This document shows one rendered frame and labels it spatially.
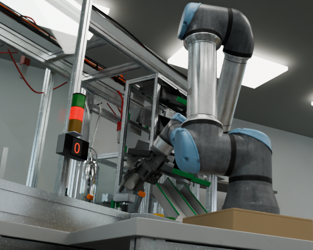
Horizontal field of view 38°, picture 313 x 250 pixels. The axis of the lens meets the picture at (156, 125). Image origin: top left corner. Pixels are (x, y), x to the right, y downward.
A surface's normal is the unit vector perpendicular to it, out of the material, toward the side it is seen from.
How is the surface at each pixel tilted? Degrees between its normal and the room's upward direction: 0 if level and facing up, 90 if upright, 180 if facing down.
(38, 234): 90
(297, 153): 90
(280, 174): 90
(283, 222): 90
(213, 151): 101
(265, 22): 180
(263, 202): 72
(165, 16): 180
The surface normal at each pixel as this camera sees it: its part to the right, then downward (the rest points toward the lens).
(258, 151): 0.21, -0.32
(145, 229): 0.44, -0.27
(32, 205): 0.82, -0.13
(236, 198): -0.62, -0.56
